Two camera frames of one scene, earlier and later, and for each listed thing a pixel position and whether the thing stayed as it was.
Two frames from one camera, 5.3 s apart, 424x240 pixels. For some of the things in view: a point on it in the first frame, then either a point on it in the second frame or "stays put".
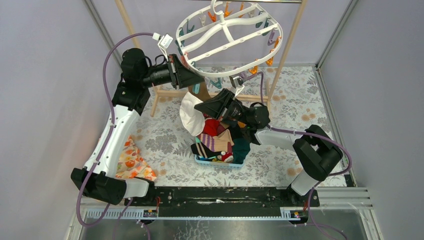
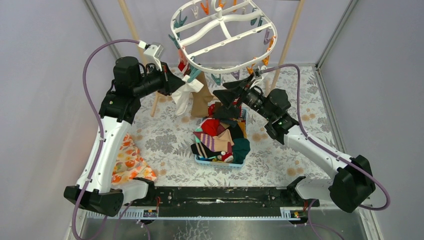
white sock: [193, 121] to [180, 97]
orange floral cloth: [132, 164] stays put
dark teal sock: [241, 148] stays put
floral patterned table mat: [294, 98] stays put
